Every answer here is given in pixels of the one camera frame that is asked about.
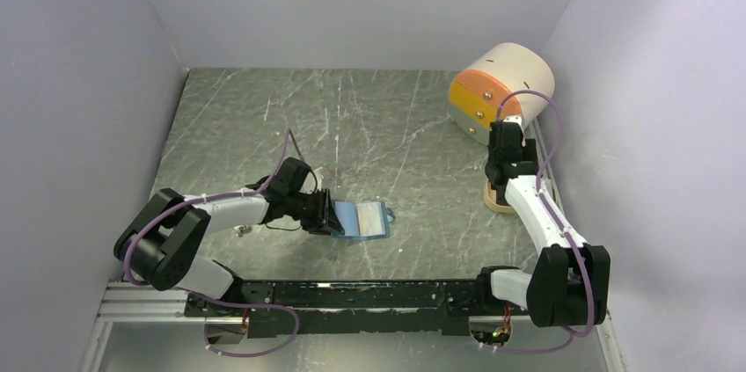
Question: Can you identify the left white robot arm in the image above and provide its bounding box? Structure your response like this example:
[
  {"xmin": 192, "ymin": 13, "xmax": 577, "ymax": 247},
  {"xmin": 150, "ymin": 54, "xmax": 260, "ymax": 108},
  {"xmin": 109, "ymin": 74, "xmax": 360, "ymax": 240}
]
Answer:
[{"xmin": 113, "ymin": 157, "xmax": 344, "ymax": 316}]

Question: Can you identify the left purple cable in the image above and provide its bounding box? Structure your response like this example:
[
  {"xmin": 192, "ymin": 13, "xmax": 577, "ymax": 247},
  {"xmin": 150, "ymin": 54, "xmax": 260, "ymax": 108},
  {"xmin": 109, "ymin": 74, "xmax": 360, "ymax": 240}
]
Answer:
[{"xmin": 123, "ymin": 127, "xmax": 301, "ymax": 359}]

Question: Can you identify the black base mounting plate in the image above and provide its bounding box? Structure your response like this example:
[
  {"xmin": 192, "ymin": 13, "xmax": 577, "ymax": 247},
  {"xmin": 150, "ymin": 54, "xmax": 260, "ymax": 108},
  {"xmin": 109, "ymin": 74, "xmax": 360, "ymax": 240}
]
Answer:
[{"xmin": 184, "ymin": 277, "xmax": 527, "ymax": 339}]

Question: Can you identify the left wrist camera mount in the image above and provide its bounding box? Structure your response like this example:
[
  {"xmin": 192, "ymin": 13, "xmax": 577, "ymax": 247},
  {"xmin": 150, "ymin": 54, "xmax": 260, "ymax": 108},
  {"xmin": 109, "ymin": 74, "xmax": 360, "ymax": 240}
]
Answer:
[{"xmin": 315, "ymin": 166, "xmax": 336, "ymax": 189}]

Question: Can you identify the aluminium rail frame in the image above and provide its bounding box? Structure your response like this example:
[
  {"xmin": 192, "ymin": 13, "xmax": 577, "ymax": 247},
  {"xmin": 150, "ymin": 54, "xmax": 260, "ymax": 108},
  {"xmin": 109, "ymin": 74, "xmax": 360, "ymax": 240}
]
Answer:
[{"xmin": 96, "ymin": 124, "xmax": 613, "ymax": 324}]

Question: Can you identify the small white plastic piece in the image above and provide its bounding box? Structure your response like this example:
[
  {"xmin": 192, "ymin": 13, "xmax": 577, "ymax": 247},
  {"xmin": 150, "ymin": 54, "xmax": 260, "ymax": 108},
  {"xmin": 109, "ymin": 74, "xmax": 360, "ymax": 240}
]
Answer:
[{"xmin": 233, "ymin": 224, "xmax": 252, "ymax": 237}]

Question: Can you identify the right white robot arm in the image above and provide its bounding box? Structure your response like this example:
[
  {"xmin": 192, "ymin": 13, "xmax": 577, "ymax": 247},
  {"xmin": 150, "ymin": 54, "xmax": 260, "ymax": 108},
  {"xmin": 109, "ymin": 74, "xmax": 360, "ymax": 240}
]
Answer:
[{"xmin": 474, "ymin": 116, "xmax": 611, "ymax": 333}]

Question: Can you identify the blue card holder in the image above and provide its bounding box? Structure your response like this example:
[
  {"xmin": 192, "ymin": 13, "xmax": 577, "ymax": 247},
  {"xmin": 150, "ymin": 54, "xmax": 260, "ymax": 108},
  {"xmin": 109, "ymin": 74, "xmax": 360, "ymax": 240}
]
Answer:
[{"xmin": 335, "ymin": 201, "xmax": 396, "ymax": 241}]

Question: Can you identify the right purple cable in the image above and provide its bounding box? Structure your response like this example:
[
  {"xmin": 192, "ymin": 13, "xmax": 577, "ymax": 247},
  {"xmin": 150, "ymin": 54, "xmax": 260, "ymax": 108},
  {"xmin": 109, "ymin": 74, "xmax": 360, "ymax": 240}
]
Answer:
[{"xmin": 495, "ymin": 89, "xmax": 596, "ymax": 354}]

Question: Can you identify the beige oval tray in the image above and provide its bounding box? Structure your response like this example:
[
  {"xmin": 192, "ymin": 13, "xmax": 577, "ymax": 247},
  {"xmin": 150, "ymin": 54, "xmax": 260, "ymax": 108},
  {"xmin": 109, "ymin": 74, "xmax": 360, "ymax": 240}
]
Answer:
[{"xmin": 483, "ymin": 181, "xmax": 516, "ymax": 215}]

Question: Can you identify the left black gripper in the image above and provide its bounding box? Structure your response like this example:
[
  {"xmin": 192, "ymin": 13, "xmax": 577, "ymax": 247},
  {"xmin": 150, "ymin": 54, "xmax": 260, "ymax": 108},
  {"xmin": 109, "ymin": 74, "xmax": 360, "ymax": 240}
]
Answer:
[{"xmin": 287, "ymin": 187, "xmax": 345, "ymax": 237}]

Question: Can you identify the purple cable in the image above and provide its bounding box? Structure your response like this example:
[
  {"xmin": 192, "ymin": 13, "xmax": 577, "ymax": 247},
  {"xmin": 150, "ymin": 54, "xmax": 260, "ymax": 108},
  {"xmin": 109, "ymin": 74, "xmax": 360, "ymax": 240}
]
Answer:
[
  {"xmin": 495, "ymin": 89, "xmax": 596, "ymax": 354},
  {"xmin": 123, "ymin": 127, "xmax": 301, "ymax": 359}
]

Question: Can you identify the beige cylindrical drawer box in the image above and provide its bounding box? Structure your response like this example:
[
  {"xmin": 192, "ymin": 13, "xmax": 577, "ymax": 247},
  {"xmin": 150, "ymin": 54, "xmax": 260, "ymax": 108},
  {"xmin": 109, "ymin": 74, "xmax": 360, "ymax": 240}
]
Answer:
[{"xmin": 448, "ymin": 42, "xmax": 555, "ymax": 145}]

